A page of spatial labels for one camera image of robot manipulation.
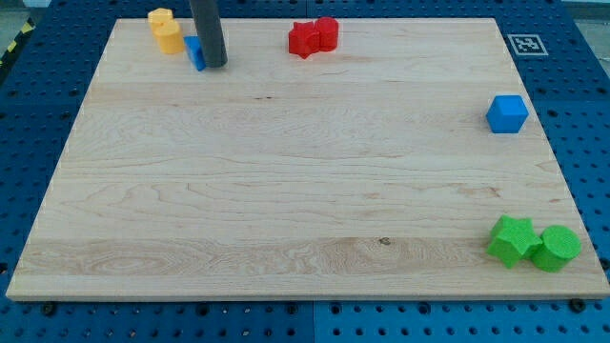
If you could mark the yellow black hazard tape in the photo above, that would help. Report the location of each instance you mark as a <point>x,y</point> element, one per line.
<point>18,43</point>

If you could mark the green cylinder block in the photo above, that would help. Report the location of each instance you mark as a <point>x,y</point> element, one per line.
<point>560,245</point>

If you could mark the blue triangular block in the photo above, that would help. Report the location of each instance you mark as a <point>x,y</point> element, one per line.
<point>194,52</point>

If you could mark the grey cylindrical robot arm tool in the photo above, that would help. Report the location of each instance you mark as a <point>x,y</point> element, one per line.
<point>209,31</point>

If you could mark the wooden board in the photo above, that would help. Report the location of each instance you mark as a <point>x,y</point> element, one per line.
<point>368,172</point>

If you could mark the red cylinder block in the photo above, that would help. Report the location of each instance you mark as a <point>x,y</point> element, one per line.
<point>328,29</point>

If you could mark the white fiducial marker tag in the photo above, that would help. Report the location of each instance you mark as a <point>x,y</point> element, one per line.
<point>525,44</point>

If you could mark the red star block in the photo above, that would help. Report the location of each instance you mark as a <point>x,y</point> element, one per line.
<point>303,39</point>

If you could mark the green star block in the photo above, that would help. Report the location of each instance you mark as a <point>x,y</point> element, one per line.
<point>512,240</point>

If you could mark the blue cube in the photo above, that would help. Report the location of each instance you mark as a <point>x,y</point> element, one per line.
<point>507,114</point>

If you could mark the yellow hexagon block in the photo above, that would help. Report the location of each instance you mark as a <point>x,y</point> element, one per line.
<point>158,17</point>

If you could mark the yellow cylinder block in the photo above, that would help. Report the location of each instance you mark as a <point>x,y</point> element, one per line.
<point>169,37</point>

